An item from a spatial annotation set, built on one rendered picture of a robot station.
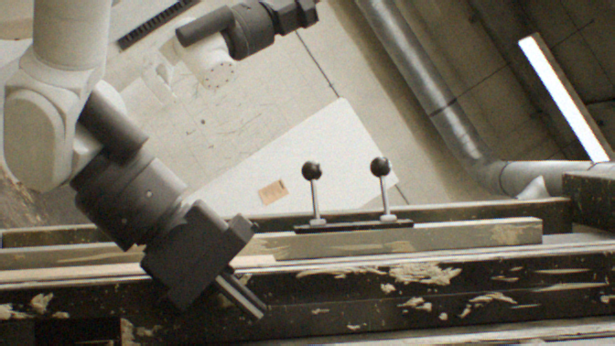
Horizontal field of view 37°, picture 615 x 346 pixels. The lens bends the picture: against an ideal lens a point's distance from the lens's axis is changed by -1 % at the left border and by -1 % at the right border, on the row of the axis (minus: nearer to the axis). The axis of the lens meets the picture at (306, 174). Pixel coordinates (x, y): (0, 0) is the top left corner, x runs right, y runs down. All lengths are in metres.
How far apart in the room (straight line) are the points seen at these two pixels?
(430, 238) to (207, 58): 0.47
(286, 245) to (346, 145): 3.70
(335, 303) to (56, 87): 0.36
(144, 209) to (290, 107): 8.75
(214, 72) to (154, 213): 0.66
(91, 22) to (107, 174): 0.15
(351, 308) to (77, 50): 0.38
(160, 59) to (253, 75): 8.07
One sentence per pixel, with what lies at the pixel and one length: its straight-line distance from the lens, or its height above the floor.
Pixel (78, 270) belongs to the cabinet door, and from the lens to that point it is 1.43.
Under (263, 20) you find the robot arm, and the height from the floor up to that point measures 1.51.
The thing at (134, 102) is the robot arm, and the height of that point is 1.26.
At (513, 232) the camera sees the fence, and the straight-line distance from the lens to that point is 1.60.
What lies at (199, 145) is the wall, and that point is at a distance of 9.58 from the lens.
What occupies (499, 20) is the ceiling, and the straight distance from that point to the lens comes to 8.76.
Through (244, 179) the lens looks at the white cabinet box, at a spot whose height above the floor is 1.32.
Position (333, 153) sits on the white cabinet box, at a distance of 5.20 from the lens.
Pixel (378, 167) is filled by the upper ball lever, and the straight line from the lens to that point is 1.59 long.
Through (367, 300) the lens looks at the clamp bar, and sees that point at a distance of 0.96.
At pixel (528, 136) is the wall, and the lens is 10.06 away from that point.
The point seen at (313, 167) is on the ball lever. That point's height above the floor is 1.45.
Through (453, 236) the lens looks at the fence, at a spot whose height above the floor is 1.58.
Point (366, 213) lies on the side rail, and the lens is 1.78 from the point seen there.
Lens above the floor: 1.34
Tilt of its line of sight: 3 degrees up
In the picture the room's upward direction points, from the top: 57 degrees clockwise
